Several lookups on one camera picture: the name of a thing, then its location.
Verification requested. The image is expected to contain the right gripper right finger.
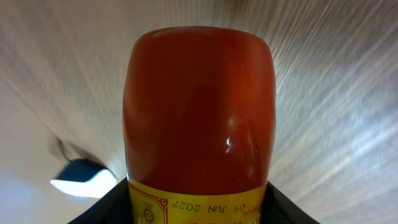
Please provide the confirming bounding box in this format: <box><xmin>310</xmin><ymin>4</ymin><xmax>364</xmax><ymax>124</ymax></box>
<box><xmin>259</xmin><ymin>182</ymin><xmax>320</xmax><ymax>224</ymax></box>

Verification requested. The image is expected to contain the white barcode scanner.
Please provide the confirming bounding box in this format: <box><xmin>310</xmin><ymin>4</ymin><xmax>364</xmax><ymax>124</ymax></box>
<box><xmin>50</xmin><ymin>159</ymin><xmax>118</xmax><ymax>198</ymax></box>

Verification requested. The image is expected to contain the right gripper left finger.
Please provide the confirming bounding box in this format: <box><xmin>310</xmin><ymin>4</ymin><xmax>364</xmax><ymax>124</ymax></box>
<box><xmin>68</xmin><ymin>178</ymin><xmax>132</xmax><ymax>224</ymax></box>

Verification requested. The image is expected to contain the red sauce bottle yellow label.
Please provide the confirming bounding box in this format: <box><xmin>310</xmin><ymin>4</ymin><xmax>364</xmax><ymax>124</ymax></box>
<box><xmin>123</xmin><ymin>26</ymin><xmax>275</xmax><ymax>224</ymax></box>

